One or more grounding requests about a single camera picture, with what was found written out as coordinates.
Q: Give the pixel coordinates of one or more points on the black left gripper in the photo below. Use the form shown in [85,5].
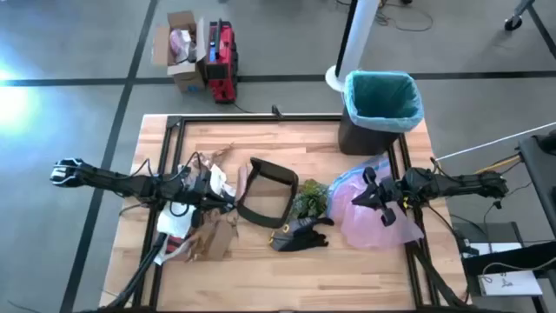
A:
[202,187]

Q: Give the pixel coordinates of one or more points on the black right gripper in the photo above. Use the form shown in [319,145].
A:
[391,193]

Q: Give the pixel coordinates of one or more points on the brown paper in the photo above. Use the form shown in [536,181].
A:
[215,239]

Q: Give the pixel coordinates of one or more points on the black trash bin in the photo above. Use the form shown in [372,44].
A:
[360,141]

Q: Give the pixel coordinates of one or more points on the blue trash bag liner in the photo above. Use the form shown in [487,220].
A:
[382,97]

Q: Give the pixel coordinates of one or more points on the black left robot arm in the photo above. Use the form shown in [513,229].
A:
[117,184]

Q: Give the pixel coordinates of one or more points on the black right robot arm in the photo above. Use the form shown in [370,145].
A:
[456,184]

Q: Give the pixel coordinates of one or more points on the pink plastic bag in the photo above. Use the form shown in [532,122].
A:
[369,230]

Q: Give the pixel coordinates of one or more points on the pink bag in box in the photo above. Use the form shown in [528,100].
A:
[176,41]

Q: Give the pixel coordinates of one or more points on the yellow tag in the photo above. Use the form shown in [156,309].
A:
[406,202]

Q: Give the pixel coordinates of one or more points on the green artificial succulent plant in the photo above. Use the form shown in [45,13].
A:
[310,200]

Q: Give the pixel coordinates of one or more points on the red tool case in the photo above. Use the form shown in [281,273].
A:
[223,78]

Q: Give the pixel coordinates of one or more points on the open cardboard box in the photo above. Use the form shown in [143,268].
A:
[187,76]

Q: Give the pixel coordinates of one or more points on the white pole with round base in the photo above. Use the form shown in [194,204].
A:
[358,35]

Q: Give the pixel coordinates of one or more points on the white paper sheet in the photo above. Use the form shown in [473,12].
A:
[512,284]

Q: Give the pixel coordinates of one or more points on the black side desk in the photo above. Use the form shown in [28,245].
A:
[538,174]

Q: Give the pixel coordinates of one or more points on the black caster wheel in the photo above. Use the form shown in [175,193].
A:
[512,22]

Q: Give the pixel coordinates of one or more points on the black frame clamp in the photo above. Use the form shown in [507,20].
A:
[277,112]

